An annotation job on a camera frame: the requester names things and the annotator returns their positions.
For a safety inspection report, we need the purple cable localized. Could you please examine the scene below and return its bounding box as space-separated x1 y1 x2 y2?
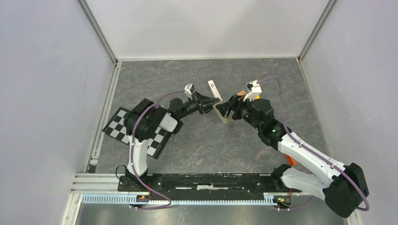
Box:
258 76 371 212
130 90 187 210

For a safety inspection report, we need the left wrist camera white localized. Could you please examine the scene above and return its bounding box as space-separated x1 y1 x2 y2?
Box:
184 83 195 99

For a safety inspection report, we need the orange translucent semicircle block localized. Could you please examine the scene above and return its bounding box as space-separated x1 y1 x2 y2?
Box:
286 155 298 166

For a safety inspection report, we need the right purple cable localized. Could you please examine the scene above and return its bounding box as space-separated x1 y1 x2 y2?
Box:
258 76 371 212

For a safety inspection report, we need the black white checkerboard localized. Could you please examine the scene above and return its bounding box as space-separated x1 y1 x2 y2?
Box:
102 107 172 159

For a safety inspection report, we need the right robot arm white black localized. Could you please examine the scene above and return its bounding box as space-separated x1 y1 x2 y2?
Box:
216 95 370 218

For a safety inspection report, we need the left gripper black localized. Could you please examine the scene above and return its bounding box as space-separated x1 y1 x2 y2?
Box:
178 90 219 119

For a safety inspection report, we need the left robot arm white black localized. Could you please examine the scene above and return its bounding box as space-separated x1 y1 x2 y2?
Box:
124 92 220 191

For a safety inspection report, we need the white remote with buttons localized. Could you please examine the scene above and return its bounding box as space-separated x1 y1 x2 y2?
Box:
213 103 233 124

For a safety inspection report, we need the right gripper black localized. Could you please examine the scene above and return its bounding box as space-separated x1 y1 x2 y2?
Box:
216 94 262 131

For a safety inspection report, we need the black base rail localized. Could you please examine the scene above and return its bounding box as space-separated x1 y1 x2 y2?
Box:
118 173 302 201

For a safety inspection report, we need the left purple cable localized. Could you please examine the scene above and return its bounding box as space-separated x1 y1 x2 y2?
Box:
130 90 187 210

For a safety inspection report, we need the white black remote control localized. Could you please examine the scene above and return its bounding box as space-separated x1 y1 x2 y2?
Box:
207 80 223 102

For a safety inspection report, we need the white toothed cable duct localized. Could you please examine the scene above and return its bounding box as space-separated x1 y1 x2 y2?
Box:
81 194 291 206

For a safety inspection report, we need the brown wooden block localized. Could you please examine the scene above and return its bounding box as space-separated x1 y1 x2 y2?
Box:
237 90 247 96

